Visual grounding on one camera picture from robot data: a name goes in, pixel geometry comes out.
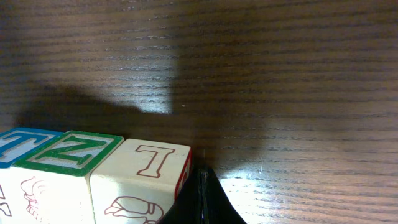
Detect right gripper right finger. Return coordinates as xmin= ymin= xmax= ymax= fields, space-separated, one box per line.
xmin=203 ymin=167 xmax=246 ymax=224

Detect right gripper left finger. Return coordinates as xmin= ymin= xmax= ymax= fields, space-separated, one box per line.
xmin=158 ymin=169 xmax=203 ymax=224

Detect white block red sides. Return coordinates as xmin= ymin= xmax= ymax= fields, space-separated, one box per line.
xmin=90 ymin=139 xmax=192 ymax=224

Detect green sided picture block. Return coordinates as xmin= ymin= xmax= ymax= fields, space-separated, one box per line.
xmin=11 ymin=131 xmax=124 ymax=224

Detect yellow sided X block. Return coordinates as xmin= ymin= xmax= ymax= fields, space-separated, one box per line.
xmin=1 ymin=128 xmax=62 ymax=223

